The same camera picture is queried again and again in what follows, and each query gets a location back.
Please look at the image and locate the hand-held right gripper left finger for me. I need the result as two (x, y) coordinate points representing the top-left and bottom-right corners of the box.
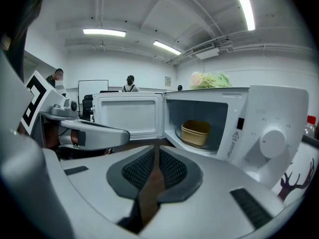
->
(42, 145), (156, 239)

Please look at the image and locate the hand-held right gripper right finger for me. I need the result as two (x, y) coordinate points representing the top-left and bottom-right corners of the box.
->
(139, 145), (286, 239)

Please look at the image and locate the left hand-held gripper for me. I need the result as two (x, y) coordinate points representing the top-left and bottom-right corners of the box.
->
(20, 70), (131, 151)

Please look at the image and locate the beige paper food container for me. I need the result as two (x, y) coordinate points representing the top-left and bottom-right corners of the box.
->
(180, 119), (211, 147)

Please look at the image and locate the white microwave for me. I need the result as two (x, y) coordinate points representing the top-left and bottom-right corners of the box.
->
(91, 85), (310, 190)

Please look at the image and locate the black office chair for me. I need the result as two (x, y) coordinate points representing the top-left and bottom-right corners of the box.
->
(81, 94), (95, 121)

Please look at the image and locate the whiteboard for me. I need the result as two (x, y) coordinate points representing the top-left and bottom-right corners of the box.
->
(78, 79), (109, 105)

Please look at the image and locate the ceiling tube light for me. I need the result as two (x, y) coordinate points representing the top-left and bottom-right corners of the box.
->
(153, 40), (182, 56)
(234, 0), (256, 31)
(83, 28), (127, 38)

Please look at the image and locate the pink flower bouquet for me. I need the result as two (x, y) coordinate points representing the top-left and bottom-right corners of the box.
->
(190, 71), (232, 89)

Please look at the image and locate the clear bottle with red cap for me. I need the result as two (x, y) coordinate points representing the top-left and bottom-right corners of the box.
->
(303, 115), (319, 138)

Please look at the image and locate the white air conditioner unit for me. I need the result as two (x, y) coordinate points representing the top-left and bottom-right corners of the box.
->
(191, 42), (220, 60)

